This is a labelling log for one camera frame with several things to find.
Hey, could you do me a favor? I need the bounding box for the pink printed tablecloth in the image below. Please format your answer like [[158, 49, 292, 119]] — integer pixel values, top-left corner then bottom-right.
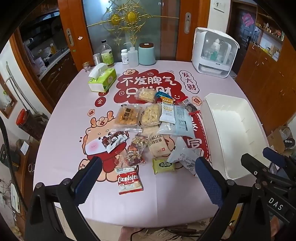
[[33, 60, 262, 229]]

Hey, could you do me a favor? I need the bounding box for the small metal tin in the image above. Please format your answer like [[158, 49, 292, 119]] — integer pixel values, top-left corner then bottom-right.
[[93, 53, 102, 66]]

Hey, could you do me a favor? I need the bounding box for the pale puffed snack packet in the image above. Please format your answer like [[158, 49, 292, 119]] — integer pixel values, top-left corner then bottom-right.
[[140, 103, 162, 128]]

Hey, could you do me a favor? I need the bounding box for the white cosmetic storage box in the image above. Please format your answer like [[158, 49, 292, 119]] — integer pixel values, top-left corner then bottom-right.
[[192, 27, 240, 78]]

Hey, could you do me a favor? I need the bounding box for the cardboard box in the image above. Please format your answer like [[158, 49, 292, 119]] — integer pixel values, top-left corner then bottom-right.
[[267, 126, 295, 154]]

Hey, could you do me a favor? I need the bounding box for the blue foil snack packet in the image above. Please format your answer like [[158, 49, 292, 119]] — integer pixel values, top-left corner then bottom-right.
[[155, 91, 173, 99]]

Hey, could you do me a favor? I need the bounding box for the brown chocolate snack packet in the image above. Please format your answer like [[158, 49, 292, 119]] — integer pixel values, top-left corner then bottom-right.
[[102, 132, 128, 153]]

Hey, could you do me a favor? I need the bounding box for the small white pill bottle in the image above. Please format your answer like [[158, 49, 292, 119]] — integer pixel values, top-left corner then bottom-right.
[[121, 49, 129, 65]]

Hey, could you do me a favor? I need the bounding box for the white clear plastic packet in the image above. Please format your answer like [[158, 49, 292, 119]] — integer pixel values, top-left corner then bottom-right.
[[167, 137, 204, 177]]

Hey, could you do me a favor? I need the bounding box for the dark plum red packet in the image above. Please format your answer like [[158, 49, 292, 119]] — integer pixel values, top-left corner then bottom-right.
[[176, 96, 200, 115]]

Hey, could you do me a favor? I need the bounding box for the beige cracker packet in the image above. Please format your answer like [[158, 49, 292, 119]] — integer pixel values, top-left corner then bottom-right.
[[147, 133, 171, 158]]

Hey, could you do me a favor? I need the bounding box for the orange pastry tray packet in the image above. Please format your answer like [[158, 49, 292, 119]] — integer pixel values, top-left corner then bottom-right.
[[112, 104, 142, 133]]

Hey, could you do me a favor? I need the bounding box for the large light blue bag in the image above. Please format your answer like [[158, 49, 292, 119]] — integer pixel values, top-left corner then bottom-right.
[[157, 105, 195, 138]]

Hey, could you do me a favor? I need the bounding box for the white squeeze bottle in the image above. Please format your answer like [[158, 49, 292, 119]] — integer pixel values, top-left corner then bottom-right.
[[125, 42, 139, 68]]

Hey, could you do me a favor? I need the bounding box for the green snack packet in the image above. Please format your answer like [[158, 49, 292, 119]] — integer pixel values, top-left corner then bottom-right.
[[152, 159, 175, 175]]

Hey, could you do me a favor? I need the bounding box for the white orange oat bar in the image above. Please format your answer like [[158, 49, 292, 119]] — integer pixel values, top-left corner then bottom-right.
[[159, 96, 176, 124]]

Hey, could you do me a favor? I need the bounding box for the teal cylindrical canister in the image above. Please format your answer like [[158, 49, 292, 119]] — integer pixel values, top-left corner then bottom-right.
[[138, 43, 156, 66]]

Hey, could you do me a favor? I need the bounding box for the small glass jar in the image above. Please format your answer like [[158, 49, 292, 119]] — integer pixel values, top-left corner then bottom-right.
[[82, 61, 91, 72]]

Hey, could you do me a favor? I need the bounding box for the clear bottle green label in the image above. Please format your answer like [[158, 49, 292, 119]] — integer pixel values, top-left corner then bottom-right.
[[99, 40, 114, 67]]

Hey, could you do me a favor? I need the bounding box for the wooden cabinet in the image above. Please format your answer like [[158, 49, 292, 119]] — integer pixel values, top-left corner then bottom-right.
[[227, 1, 295, 135]]

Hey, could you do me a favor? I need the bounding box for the wooden glass sliding door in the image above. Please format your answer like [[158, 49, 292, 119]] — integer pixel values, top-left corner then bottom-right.
[[58, 1, 210, 70]]

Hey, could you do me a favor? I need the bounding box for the dried fruit mix packet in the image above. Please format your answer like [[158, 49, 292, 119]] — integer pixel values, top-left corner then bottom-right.
[[116, 133, 148, 167]]

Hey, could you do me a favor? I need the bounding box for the white plastic storage bin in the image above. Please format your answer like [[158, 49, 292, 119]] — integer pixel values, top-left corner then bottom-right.
[[201, 93, 270, 180]]

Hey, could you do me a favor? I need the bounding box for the pale biscuit packet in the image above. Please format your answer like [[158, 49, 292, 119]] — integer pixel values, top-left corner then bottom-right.
[[134, 87, 157, 103]]

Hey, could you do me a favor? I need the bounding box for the green tissue box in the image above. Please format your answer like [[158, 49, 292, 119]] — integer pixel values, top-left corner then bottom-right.
[[88, 63, 117, 93]]

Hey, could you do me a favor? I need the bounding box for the red cookies packet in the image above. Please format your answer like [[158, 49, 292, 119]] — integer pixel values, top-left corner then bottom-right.
[[115, 167, 144, 195]]

